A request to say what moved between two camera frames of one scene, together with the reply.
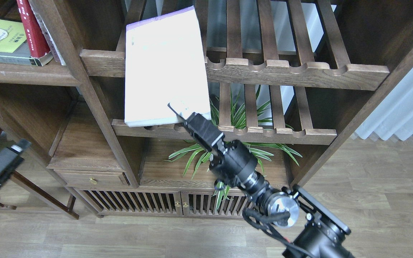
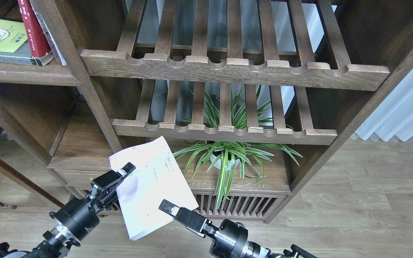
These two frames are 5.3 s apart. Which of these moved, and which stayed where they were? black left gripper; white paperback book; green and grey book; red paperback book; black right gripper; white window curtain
Moved: white paperback book; black right gripper; black left gripper
Stayed: red paperback book; white window curtain; green and grey book
